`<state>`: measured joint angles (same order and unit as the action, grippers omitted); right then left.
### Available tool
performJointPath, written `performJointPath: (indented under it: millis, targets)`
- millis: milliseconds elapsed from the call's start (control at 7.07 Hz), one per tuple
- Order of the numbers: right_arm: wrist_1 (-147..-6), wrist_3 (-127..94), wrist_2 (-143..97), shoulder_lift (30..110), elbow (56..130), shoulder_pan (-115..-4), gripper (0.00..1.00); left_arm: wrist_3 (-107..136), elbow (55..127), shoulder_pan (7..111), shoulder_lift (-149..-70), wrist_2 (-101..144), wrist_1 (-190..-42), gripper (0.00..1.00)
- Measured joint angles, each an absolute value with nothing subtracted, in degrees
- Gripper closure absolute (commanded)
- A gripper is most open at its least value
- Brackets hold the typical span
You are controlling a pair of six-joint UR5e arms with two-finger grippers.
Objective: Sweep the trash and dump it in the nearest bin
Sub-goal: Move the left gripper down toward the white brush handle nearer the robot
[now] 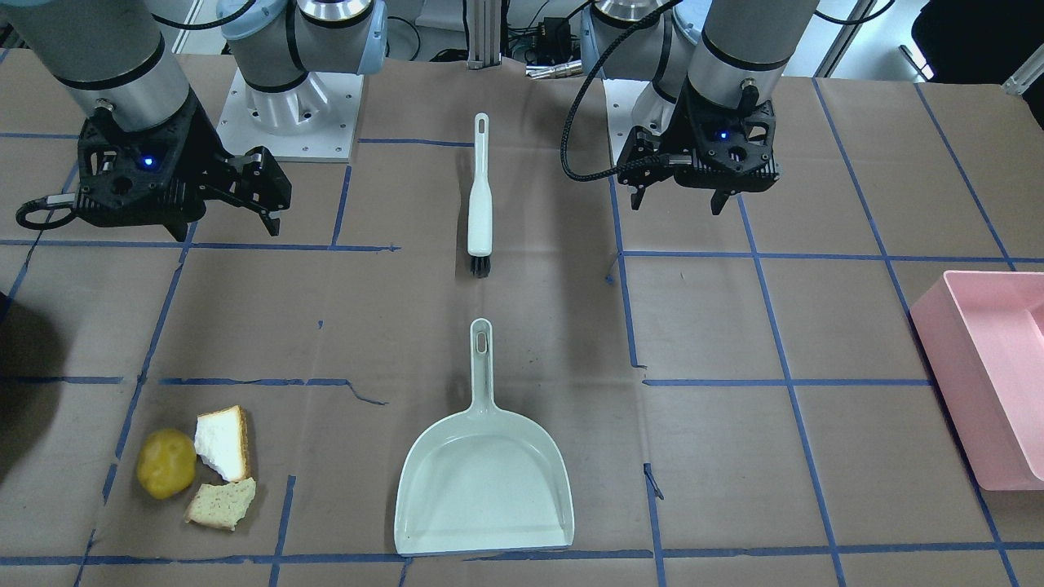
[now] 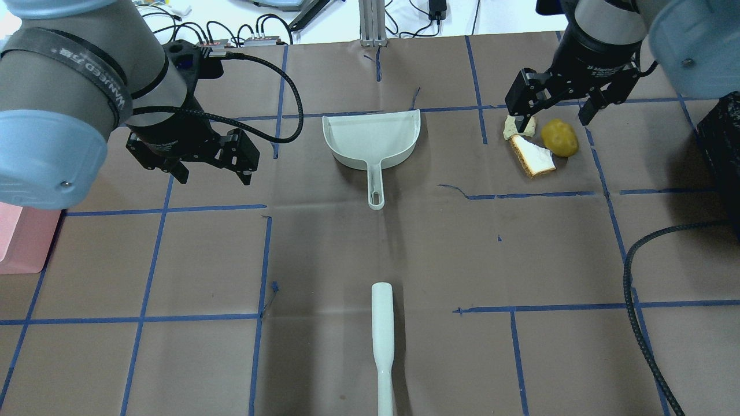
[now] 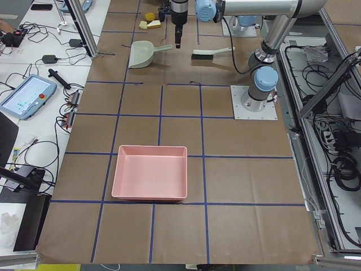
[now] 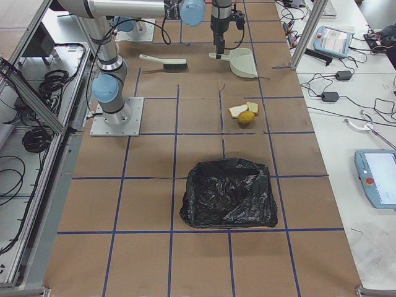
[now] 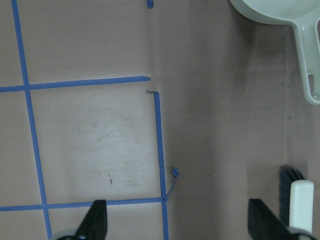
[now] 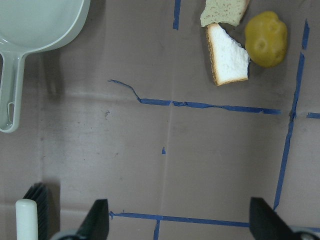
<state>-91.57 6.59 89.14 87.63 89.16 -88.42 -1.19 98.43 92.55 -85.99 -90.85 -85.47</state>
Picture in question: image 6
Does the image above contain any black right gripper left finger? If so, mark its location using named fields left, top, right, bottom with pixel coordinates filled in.
left=75, top=199, right=110, bottom=240

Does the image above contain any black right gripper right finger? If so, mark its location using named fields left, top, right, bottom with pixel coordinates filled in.
left=249, top=197, right=300, bottom=240

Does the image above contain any pale green hand brush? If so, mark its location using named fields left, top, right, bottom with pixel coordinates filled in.
left=15, top=182, right=49, bottom=240

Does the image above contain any white bread slice piece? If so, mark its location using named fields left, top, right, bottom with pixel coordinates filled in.
left=206, top=23, right=250, bottom=86

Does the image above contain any yellow potato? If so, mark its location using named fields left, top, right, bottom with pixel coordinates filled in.
left=244, top=10, right=288, bottom=68

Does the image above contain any pale green plastic dustpan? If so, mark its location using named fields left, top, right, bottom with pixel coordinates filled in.
left=0, top=0, right=91, bottom=133

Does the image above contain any tan bread slice piece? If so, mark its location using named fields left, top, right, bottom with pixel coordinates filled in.
left=200, top=0, right=250, bottom=27

